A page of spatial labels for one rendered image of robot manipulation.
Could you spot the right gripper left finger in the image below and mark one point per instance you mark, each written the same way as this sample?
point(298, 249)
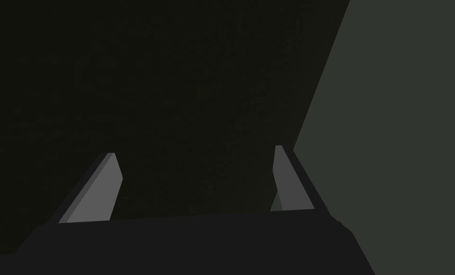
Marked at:
point(97, 194)

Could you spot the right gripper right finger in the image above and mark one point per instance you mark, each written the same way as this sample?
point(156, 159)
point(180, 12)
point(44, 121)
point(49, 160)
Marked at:
point(294, 187)

